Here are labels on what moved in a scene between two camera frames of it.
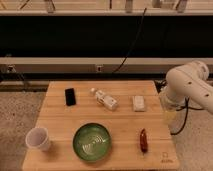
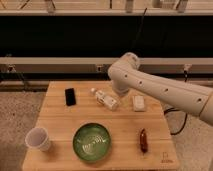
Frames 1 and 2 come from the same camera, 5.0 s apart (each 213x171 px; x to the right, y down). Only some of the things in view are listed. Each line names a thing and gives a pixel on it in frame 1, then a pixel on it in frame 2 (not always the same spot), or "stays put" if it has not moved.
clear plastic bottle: (104, 100) stays put
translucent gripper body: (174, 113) to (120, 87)
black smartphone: (70, 97) stays put
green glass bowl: (91, 141) stays put
